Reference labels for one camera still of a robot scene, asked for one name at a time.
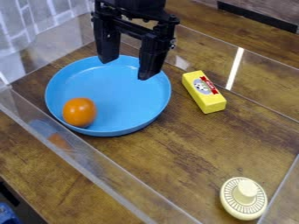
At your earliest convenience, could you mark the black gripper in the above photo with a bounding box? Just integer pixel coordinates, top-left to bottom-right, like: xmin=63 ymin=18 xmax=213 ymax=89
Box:
xmin=90 ymin=0 xmax=180 ymax=81

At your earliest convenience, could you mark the orange ball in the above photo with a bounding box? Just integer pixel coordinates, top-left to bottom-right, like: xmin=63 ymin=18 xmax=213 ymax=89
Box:
xmin=61 ymin=98 xmax=97 ymax=128

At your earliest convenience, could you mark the blue round tray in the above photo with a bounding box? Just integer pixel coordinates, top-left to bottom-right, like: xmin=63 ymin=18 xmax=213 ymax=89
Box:
xmin=43 ymin=55 xmax=172 ymax=137

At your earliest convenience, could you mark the yellow butter box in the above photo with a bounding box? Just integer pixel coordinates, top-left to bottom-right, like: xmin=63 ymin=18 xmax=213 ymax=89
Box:
xmin=181 ymin=70 xmax=226 ymax=114

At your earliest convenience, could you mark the cream round lid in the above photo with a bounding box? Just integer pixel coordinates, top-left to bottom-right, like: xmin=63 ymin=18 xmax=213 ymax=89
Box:
xmin=218 ymin=177 xmax=266 ymax=221

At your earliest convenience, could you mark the blue object at corner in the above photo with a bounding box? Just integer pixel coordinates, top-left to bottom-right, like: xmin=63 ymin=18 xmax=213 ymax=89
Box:
xmin=0 ymin=203 xmax=19 ymax=224

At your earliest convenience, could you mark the clear acrylic enclosure wall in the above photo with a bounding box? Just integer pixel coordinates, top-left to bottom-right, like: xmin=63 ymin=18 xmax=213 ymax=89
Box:
xmin=0 ymin=0 xmax=299 ymax=224

